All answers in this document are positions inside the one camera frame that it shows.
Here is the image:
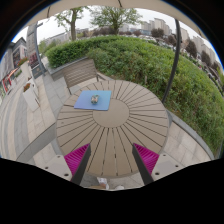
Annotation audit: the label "transparent computer mouse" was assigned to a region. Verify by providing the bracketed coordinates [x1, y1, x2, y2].
[90, 94, 100, 105]

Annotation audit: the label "blue mouse pad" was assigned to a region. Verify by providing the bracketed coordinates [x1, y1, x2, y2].
[73, 89, 113, 112]

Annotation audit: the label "bare-trunked leafy tree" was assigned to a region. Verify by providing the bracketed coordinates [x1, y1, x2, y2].
[54, 6, 89, 42]

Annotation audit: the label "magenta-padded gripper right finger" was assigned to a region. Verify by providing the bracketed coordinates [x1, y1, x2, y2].
[131, 142, 183, 186]

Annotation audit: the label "black curved umbrella pole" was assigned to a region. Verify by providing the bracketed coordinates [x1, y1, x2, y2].
[161, 18, 182, 104]

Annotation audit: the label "distant apartment buildings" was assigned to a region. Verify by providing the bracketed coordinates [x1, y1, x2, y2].
[139, 17, 214, 58]

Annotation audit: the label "tall grey sign pillar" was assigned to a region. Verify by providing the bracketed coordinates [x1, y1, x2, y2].
[25, 22, 46, 79]

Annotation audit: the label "green hedge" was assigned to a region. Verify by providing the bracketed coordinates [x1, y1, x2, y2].
[44, 34, 224, 154]

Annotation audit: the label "brown slatted chair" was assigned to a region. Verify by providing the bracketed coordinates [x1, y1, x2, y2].
[62, 58, 111, 96]

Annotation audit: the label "white planter box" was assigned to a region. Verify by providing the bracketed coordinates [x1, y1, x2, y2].
[22, 82, 41, 113]

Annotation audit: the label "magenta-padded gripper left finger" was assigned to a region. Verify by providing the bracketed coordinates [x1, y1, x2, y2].
[43, 143, 93, 186]

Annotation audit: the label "round-crowned green tree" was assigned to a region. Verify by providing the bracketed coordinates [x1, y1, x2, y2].
[89, 5, 143, 36]

